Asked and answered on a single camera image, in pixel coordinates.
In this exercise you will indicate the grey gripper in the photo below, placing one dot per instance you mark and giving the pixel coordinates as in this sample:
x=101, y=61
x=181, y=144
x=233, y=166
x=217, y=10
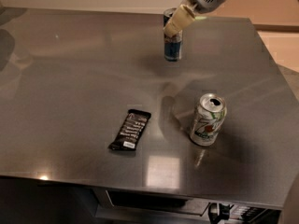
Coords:
x=185, y=15

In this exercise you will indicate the blue silver Red Bull can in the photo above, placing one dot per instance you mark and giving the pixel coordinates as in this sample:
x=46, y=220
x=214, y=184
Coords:
x=172, y=45

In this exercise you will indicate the white green 7up can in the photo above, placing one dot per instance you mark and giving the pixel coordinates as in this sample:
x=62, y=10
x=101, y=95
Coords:
x=209, y=114

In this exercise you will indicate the black snack bar wrapper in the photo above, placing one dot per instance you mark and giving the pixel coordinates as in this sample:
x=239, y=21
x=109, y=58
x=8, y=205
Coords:
x=131, y=130

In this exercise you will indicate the grey under-table shelf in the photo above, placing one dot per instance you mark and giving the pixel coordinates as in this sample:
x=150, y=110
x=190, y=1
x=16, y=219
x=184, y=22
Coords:
x=149, y=204

